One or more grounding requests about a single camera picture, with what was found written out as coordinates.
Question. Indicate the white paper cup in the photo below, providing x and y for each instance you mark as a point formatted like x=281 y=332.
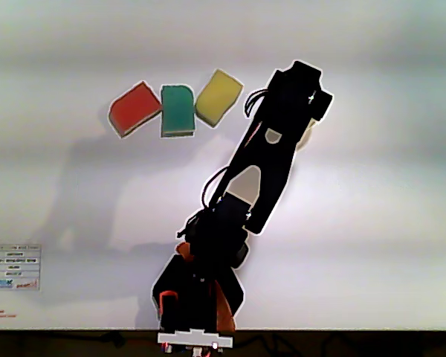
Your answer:
x=305 y=139

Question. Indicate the yellow sponge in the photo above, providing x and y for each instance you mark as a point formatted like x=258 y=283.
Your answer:
x=219 y=96

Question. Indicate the green sponge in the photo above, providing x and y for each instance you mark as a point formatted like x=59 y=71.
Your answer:
x=178 y=109

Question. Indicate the red sponge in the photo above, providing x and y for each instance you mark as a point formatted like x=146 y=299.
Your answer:
x=134 y=108

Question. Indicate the white rectangular box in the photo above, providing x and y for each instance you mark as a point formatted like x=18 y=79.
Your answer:
x=178 y=338

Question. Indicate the printed label sticker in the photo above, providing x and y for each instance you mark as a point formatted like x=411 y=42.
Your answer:
x=13 y=266

